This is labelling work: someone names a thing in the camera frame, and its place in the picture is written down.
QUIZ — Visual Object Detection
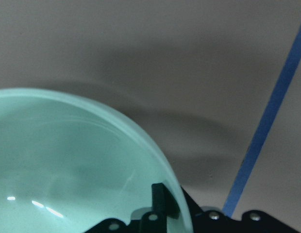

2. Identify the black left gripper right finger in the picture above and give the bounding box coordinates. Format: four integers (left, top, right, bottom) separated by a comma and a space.
182, 189, 298, 233

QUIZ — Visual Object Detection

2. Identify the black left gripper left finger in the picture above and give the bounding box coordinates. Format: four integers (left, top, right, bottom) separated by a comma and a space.
139, 183, 179, 233

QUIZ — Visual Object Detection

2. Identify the green bowl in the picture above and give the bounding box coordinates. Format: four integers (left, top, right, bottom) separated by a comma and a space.
0, 88, 193, 233

